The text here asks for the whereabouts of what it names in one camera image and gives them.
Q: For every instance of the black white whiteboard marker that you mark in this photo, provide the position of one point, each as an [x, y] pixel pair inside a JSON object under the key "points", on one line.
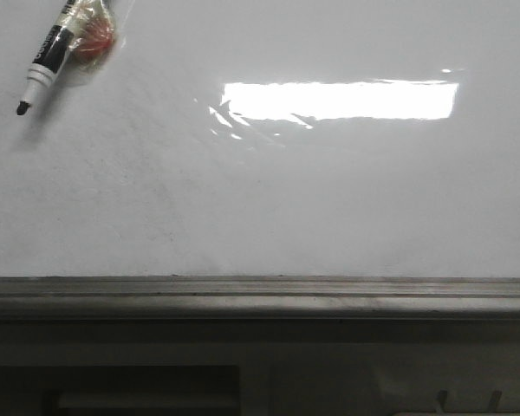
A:
{"points": [[84, 30]]}

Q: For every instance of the white whiteboard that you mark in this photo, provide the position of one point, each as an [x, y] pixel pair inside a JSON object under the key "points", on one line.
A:
{"points": [[266, 158]]}

